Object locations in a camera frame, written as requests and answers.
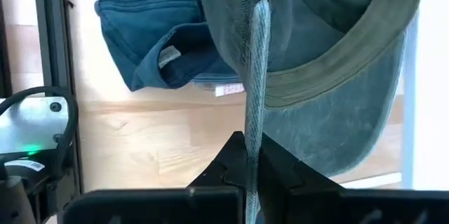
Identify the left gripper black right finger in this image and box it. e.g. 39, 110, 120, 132
258, 133, 449, 224

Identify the blue denim baseball cap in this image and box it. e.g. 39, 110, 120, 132
94, 0, 243, 93

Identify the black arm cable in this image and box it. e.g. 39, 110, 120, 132
0, 86, 79, 183

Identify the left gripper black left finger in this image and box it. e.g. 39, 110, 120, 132
62, 131, 247, 224

